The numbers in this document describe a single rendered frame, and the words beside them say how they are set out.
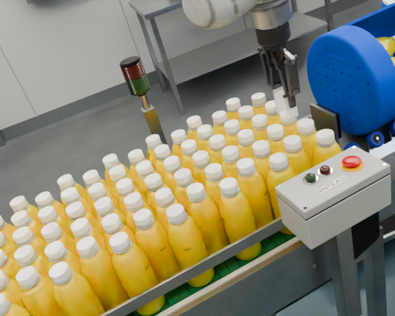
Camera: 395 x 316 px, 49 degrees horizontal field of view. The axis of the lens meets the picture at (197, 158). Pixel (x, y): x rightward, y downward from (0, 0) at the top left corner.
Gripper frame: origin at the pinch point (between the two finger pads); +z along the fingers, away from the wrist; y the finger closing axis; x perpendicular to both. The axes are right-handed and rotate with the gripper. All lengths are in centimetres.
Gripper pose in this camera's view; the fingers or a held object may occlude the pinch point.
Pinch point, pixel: (285, 103)
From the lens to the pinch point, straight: 109.4
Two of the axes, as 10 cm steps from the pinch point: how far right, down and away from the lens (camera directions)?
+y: -4.0, -4.0, 8.2
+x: -8.8, 4.2, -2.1
